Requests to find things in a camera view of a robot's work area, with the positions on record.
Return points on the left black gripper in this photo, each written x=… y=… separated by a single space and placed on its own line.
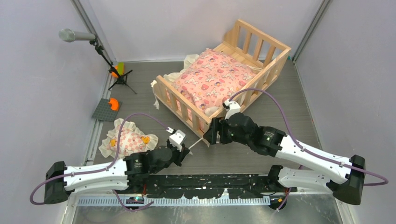
x=180 y=155

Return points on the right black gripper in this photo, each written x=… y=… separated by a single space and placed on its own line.
x=211 y=134

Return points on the pink printed cushion with ties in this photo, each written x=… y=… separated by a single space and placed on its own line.
x=201 y=87

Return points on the wooden slatted pet bed frame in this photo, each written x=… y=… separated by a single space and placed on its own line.
x=245 y=63

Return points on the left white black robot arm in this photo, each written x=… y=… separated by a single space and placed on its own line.
x=130 y=172

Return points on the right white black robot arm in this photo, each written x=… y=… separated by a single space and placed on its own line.
x=341 y=176

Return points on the small checkered ruffled pillow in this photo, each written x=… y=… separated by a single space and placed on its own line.
x=130 y=138

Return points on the orange curved toy piece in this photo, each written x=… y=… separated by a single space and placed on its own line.
x=114 y=104

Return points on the grey building plate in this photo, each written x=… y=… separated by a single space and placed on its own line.
x=103 y=111

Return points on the orange green toy ball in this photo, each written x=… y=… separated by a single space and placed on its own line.
x=120 y=67

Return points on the silver microphone on tripod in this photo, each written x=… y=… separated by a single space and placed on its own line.
x=68 y=35

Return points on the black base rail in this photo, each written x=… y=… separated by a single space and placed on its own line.
x=237 y=186

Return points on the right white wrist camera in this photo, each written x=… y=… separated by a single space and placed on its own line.
x=231 y=108

